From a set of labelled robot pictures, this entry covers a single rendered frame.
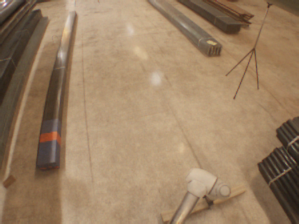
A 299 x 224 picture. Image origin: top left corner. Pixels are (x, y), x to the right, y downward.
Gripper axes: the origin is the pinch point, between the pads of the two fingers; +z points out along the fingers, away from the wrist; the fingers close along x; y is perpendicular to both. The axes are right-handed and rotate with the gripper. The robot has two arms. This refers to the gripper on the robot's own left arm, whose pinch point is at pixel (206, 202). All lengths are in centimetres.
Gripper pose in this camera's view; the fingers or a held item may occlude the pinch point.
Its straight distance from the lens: 220.0
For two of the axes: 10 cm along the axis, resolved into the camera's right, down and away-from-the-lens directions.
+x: 2.8, 7.0, -6.6
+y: -9.6, 2.0, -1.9
